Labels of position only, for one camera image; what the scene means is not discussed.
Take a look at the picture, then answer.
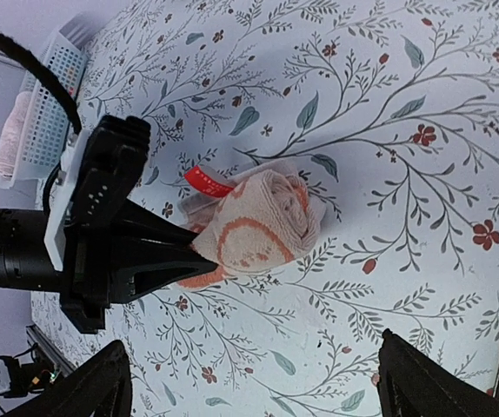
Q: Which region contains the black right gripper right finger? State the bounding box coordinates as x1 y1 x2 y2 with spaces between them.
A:
377 329 499 417

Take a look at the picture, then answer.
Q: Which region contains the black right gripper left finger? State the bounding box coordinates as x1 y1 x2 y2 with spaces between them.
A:
6 340 133 417

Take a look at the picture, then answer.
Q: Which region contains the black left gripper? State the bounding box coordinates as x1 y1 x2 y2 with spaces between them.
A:
60 115 218 334

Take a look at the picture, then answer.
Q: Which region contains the orange patterned towel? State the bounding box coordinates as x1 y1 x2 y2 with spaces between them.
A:
178 161 326 289

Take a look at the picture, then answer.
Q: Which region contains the pink towel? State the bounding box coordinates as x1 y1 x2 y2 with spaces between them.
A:
0 91 32 177

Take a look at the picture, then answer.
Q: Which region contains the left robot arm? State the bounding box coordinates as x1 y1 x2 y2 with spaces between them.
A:
0 116 216 334

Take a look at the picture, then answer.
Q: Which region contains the white plastic basket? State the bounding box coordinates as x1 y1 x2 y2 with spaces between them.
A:
0 13 97 189

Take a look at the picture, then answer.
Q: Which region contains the floral table mat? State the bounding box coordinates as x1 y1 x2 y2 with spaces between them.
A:
31 1 499 416

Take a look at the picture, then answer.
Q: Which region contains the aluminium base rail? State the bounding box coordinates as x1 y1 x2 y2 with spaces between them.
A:
25 324 77 376

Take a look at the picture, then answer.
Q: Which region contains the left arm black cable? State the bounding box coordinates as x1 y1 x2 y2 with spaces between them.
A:
0 23 83 134

